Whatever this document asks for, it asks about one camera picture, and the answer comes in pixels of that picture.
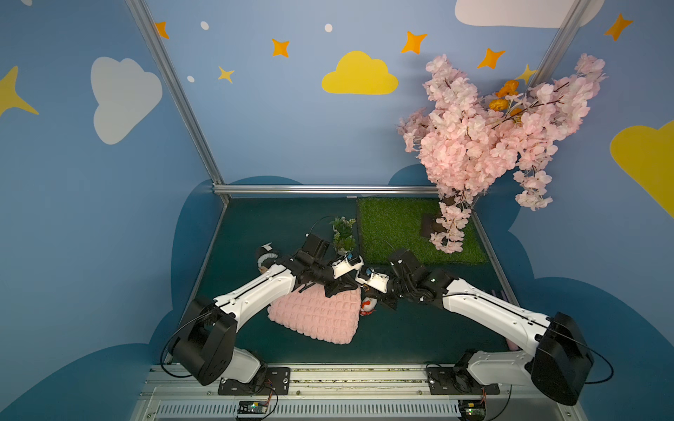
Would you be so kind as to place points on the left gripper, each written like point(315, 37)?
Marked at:
point(333, 281)

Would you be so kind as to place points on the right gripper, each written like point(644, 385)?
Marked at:
point(387, 294)

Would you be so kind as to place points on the white cat plush keychain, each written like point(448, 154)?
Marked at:
point(368, 306)

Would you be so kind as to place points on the pink knitted bag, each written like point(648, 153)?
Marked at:
point(313, 314)

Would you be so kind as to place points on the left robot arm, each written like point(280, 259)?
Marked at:
point(204, 343)

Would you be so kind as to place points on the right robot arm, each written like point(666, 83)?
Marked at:
point(551, 353)

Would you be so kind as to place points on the small potted succulent plant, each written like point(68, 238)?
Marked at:
point(344, 241)

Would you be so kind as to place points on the green artificial grass mat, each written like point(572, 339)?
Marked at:
point(388, 224)

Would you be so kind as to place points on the purple pink toy rake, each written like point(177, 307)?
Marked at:
point(500, 294)

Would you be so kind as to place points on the pink cherry blossom tree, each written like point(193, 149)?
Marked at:
point(468, 141)

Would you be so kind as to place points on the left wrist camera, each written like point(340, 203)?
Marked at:
point(346, 264)

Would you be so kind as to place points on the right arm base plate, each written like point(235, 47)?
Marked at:
point(445, 381)

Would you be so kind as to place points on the aluminium back frame bar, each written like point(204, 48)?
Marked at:
point(340, 190)

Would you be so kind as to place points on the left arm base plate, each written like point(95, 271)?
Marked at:
point(275, 379)

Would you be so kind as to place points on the aluminium front rail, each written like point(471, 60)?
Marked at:
point(341, 392)

